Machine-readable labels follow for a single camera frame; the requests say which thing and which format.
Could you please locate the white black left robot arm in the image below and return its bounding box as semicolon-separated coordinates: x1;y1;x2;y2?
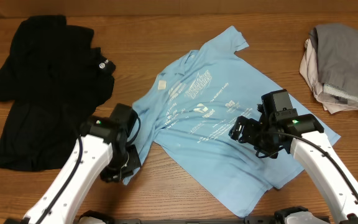
19;113;141;223

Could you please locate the black t-shirt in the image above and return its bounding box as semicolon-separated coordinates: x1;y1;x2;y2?
0;16;116;172

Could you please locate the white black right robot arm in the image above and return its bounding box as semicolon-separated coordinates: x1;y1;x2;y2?
229;114;358;223

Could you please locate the light blue printed t-shirt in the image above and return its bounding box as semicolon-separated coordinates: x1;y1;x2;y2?
122;25;341;218

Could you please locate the grey folded garment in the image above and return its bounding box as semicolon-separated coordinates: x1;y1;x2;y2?
309;23;358;97

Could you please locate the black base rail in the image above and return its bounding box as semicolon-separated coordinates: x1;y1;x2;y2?
76;210;331;224

